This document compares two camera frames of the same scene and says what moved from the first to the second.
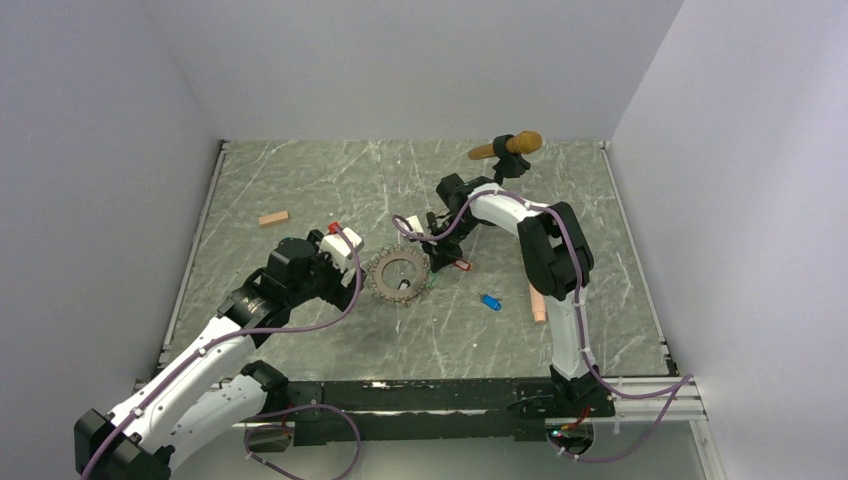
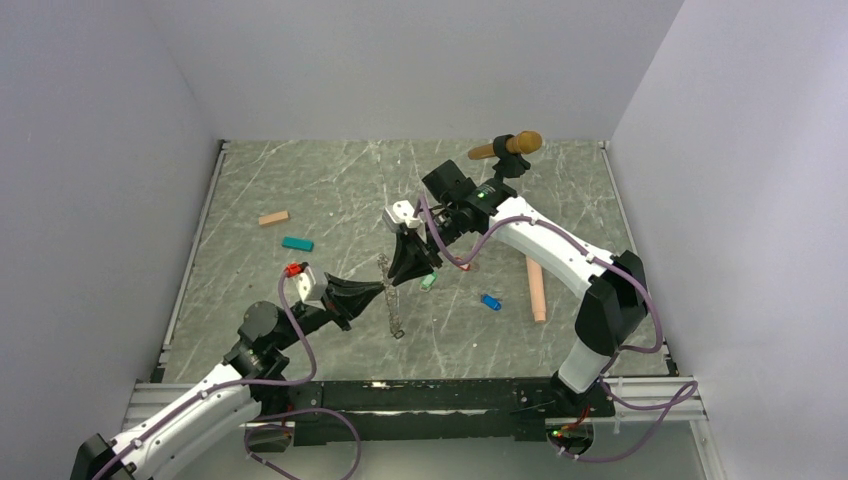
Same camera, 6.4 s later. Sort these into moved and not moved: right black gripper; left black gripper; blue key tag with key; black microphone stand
Moved: left black gripper
Not moved: right black gripper; black microphone stand; blue key tag with key
